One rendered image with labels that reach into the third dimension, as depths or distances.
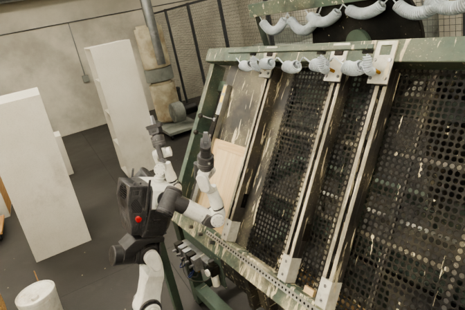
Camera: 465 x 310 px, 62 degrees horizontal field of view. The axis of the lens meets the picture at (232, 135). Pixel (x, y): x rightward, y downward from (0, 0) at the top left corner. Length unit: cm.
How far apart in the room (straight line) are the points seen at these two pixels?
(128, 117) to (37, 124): 198
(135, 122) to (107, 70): 88
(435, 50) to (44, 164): 386
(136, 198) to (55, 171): 249
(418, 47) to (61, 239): 414
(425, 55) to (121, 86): 492
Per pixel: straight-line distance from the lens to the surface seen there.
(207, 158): 202
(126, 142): 621
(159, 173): 226
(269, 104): 234
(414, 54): 175
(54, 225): 481
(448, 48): 169
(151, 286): 251
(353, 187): 180
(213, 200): 214
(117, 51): 604
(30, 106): 445
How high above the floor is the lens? 221
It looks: 18 degrees down
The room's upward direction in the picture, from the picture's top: 12 degrees counter-clockwise
